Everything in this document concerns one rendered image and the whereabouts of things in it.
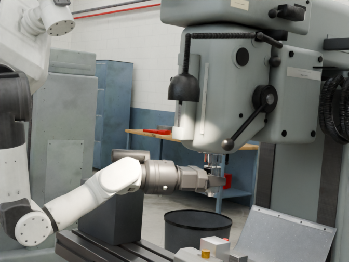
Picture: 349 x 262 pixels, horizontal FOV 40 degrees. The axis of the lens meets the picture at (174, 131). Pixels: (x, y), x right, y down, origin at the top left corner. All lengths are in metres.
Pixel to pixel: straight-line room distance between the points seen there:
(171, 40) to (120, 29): 1.60
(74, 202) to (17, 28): 0.42
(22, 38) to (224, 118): 0.50
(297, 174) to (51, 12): 0.89
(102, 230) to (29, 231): 0.61
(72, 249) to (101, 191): 0.59
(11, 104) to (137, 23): 8.04
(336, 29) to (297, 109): 0.28
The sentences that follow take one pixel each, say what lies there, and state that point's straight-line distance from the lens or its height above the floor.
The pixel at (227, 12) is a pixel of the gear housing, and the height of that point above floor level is 1.64.
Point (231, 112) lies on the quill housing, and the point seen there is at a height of 1.42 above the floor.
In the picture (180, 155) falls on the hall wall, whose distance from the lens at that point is 7.77.
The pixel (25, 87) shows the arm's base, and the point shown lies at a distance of 1.01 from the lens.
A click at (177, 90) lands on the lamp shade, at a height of 1.46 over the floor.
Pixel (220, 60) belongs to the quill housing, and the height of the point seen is 1.54.
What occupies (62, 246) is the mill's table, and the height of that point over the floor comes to 0.90.
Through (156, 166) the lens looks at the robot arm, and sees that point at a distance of 1.19.
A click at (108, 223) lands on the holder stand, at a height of 1.01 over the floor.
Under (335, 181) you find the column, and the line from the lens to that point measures 1.47.
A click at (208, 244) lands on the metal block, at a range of 1.26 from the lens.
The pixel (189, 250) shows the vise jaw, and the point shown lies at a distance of 1.28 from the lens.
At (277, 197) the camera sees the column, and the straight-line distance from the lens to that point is 1.60.
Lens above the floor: 1.44
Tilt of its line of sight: 4 degrees down
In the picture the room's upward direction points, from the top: 4 degrees clockwise
